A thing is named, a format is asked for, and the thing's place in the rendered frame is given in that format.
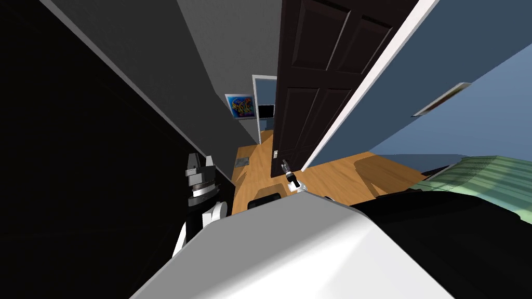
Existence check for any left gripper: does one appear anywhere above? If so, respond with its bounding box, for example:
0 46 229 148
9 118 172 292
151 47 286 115
185 153 217 189

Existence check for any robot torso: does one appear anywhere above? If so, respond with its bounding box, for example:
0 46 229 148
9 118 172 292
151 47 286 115
128 192 458 299

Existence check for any dark brown door leaf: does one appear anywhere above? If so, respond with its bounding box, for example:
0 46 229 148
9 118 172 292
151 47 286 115
270 0 420 179

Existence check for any green bed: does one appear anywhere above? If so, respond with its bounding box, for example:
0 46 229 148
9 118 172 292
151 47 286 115
415 155 532 226

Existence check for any blue and yellow wall picture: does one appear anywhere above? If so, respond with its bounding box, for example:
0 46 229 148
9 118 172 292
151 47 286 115
225 94 256 121

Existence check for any white framed wall picture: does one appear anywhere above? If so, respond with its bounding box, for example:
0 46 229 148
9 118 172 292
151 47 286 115
410 81 472 118

